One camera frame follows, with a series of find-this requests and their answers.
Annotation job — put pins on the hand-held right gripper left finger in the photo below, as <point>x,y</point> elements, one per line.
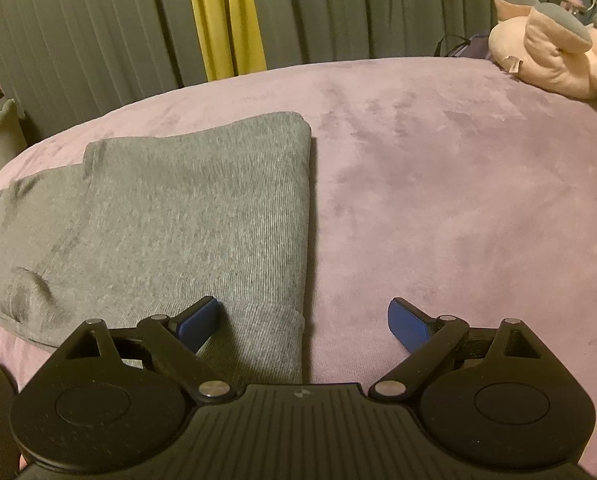
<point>198,322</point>

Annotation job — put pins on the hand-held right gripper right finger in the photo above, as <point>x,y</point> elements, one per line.
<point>406,322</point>

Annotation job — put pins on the grey pleated curtain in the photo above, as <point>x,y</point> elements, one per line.
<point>378,0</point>
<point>78,35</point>

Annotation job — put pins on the grey sweat pants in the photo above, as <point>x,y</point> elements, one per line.
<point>178,210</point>

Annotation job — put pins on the yellow curtain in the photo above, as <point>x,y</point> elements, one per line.
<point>223,10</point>

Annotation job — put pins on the pink plush blanket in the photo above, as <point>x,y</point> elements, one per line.
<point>428,210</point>

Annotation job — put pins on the dark bag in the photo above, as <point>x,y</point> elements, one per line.
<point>478,45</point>

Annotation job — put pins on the pink plush toy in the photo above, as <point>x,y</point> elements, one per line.
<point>543,60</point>

